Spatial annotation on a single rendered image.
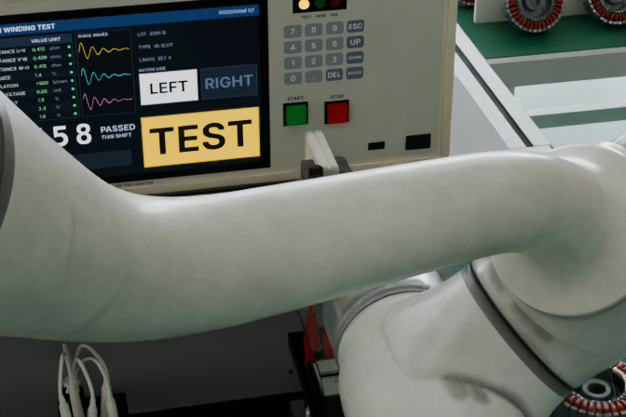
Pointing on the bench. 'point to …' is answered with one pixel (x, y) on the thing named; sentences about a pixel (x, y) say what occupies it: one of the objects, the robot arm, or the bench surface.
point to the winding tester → (282, 39)
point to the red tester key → (337, 113)
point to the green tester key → (296, 114)
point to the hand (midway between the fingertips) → (321, 165)
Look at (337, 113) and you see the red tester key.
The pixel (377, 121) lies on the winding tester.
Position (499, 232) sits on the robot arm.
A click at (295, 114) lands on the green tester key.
